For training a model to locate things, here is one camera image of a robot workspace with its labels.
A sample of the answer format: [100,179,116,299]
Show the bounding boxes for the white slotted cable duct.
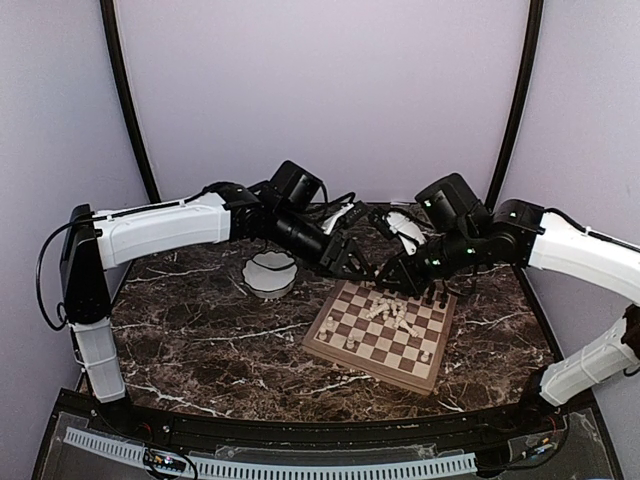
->
[63,427,478,479]

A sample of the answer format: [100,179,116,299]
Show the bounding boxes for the black left frame post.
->
[99,0,161,203]

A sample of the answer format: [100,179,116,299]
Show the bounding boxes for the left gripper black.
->
[270,206,375,280]

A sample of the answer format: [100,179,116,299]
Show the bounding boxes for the wooden chessboard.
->
[302,280,457,395]

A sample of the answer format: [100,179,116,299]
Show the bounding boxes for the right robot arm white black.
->
[369,173,639,434]

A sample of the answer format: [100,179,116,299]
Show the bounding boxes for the black front rail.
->
[59,389,591,456]

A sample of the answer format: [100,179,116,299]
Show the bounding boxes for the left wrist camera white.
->
[321,203,362,235]

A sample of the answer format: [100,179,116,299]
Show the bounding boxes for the black frame post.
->
[99,0,161,203]
[485,0,544,211]

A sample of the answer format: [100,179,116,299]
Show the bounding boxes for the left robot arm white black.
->
[35,160,374,436]

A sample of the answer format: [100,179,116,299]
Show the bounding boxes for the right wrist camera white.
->
[383,211,426,256]

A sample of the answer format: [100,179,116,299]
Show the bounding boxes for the white scalloped bowl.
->
[242,251,298,300]

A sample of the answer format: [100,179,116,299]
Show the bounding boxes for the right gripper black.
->
[375,225,481,297]

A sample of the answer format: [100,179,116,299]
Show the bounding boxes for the black right frame post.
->
[485,0,544,211]

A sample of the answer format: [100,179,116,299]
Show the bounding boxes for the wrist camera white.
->
[383,211,426,256]
[321,203,362,235]

